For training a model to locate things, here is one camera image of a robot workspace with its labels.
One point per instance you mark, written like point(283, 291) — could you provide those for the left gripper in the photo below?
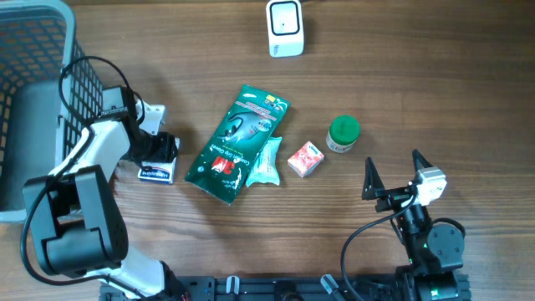
point(166, 150)

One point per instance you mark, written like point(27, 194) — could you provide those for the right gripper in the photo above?
point(374, 188)

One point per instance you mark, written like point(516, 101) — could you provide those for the white blue plaster pack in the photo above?
point(163, 173)

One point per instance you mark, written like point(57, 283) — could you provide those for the green lid jar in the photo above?
point(343, 133)

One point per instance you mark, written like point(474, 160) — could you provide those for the small red white box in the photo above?
point(305, 160)

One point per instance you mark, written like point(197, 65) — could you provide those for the green 3M glove package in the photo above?
point(223, 164)

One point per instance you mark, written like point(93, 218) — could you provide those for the teal tissue pack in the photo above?
point(264, 169)

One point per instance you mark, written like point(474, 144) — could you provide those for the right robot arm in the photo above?
point(434, 246)

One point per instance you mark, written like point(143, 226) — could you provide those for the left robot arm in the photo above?
point(74, 232)

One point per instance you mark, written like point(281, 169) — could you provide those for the white barcode scanner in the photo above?
point(285, 28)

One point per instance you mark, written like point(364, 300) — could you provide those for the grey plastic mesh basket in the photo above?
point(41, 111)

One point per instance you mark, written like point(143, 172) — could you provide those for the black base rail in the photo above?
point(292, 288)

